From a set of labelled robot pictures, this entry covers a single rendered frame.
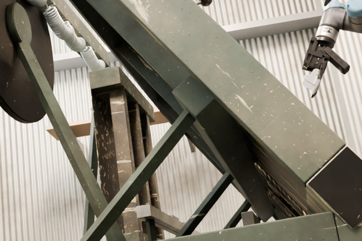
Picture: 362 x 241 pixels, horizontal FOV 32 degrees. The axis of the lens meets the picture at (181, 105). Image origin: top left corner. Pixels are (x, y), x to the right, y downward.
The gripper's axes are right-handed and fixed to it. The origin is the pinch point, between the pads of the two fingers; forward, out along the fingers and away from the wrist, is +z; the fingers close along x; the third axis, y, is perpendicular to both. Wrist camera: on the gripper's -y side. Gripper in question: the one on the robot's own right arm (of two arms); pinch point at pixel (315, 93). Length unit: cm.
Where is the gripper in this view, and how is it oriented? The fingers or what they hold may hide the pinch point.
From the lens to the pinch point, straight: 226.7
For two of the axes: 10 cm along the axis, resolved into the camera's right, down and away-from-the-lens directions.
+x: -1.0, -3.0, -9.5
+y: -9.4, -2.9, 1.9
